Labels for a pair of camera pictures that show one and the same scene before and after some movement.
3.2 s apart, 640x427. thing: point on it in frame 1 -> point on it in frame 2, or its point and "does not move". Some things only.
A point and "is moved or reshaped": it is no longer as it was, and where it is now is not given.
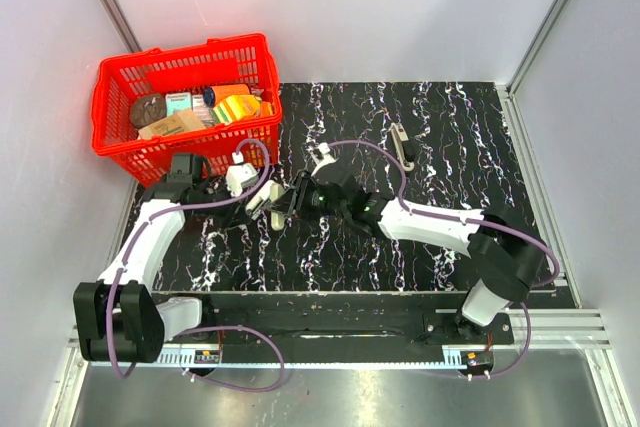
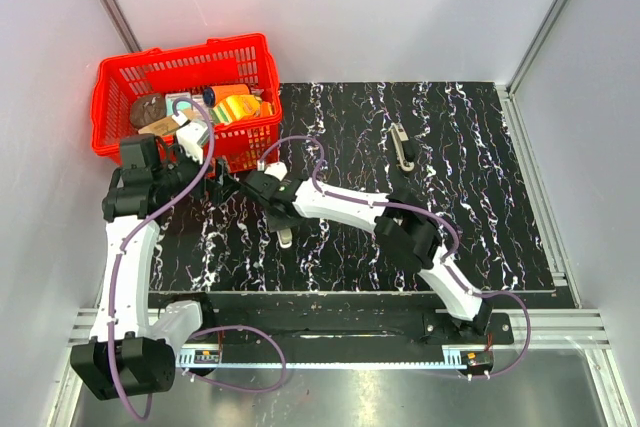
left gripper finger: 234,221 -> 227,190
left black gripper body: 219,212 -> 178,175
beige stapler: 399,135 does not move
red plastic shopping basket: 119,79 does not move
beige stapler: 273,190 is moved or reshaped
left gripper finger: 248,218 -> 223,176
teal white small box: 177,101 does not move
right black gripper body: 315,203 -> 267,209
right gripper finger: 296,202 -> 285,220
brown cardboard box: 187,120 does not move
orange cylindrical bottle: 215,94 does not move
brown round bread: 147,109 does not move
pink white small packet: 201,109 does not move
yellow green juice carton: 235,107 does not move
